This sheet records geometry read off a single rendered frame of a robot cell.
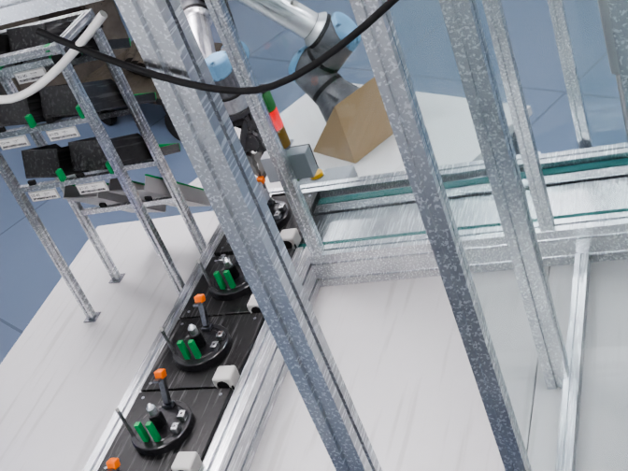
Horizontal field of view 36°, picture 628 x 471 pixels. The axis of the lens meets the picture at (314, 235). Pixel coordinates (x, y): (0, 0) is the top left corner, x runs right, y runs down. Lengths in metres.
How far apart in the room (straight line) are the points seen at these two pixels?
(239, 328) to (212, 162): 1.21
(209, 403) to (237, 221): 1.02
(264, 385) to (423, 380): 0.35
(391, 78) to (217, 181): 0.23
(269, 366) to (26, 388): 0.77
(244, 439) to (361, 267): 0.58
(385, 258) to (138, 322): 0.72
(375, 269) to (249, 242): 1.27
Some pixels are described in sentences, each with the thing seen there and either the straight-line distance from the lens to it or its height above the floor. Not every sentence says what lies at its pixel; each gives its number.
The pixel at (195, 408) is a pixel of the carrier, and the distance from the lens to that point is 2.16.
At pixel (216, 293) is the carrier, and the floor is 0.99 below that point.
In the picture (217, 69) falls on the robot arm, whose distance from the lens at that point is 2.50.
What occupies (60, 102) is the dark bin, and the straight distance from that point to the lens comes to 2.47.
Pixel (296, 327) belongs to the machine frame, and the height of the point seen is 1.55.
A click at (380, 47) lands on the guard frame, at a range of 1.09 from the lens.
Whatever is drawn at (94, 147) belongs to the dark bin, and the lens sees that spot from 2.51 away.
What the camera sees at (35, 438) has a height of 0.86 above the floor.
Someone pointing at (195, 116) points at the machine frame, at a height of 1.87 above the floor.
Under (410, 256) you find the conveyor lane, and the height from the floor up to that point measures 0.93.
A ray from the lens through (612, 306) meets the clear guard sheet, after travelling 1.27.
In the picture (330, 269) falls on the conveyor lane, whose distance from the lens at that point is 2.47.
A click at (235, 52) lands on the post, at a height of 1.53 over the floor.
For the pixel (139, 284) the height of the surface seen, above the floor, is 0.86.
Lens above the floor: 2.30
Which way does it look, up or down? 32 degrees down
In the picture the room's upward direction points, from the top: 22 degrees counter-clockwise
